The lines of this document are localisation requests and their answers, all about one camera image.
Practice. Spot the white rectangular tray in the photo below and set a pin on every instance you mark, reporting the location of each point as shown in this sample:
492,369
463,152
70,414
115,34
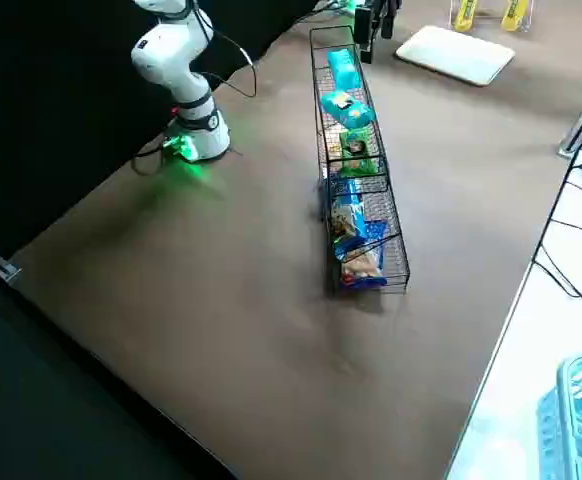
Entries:
456,55

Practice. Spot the teal chips bag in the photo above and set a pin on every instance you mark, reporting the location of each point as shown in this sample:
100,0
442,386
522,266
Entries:
346,110
343,70

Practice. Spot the clear acrylic shelf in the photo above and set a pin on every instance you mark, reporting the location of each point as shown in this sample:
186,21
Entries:
530,22

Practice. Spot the yellow label drink bottle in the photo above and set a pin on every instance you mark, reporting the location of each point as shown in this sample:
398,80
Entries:
466,12
513,15

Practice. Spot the green snack packet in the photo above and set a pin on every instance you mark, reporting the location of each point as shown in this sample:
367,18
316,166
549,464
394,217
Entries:
356,150

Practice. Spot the long blue biscuit packet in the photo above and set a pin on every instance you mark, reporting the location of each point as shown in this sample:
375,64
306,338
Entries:
343,192

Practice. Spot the blue beige cracker packet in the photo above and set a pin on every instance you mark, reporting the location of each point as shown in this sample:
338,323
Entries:
361,267

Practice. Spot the white side desk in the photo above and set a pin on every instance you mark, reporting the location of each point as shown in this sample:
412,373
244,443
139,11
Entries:
546,325

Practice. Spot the light blue plastic basket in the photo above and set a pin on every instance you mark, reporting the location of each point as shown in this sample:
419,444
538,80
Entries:
581,425

